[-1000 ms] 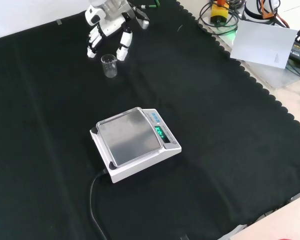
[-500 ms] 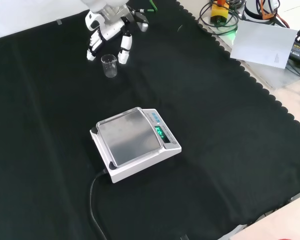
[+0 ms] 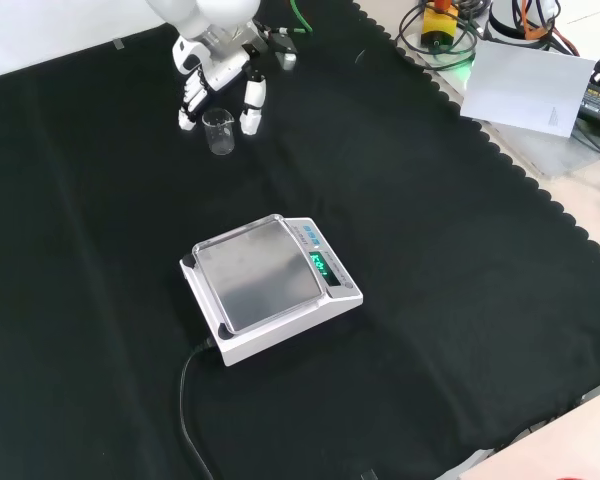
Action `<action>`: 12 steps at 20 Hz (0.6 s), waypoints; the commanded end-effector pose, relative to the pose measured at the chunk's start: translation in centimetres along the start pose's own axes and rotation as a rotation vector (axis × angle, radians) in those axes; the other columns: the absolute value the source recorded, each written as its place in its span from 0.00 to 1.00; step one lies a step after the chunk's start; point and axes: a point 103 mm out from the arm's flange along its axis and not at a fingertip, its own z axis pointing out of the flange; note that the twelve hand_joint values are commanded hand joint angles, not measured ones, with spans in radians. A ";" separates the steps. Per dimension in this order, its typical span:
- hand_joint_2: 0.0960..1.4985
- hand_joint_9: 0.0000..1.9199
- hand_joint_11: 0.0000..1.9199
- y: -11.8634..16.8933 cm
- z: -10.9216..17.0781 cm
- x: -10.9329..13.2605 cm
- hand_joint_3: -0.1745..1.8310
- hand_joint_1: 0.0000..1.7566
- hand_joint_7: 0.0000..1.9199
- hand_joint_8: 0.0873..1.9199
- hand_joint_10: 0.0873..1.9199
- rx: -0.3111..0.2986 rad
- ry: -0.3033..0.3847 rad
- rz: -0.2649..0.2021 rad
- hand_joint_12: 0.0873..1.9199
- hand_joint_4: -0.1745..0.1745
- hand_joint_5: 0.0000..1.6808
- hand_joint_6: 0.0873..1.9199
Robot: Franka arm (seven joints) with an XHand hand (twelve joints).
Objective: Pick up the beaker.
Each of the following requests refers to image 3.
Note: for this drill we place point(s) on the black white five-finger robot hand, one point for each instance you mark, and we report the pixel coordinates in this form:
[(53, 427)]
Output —
[(220, 65)]

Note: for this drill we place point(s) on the small clear glass beaker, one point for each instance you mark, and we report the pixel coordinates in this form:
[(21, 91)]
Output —
[(220, 135)]

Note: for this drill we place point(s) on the grey tape strip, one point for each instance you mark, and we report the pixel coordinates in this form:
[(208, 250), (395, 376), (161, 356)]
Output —
[(118, 44)]

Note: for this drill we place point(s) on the yellow emergency stop button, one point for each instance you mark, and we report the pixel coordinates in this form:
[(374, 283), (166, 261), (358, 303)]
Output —
[(437, 25)]

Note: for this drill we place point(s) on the white electronic balance steel pan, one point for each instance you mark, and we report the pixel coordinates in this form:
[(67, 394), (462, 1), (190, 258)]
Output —
[(270, 285)]

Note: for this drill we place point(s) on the black cloth bench cover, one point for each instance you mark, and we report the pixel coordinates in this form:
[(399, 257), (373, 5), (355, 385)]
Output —
[(430, 250)]

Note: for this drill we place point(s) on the white paper sheet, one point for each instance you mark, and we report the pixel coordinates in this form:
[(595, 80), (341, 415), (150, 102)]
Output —
[(527, 92)]

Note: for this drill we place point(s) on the pale board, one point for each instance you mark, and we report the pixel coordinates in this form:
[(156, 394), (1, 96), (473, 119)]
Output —
[(555, 445)]

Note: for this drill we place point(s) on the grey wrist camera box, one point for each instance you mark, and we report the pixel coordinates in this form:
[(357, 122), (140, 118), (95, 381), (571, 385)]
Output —
[(286, 53)]

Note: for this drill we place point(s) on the grey metal base plate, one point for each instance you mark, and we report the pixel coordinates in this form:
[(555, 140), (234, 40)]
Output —
[(545, 150)]

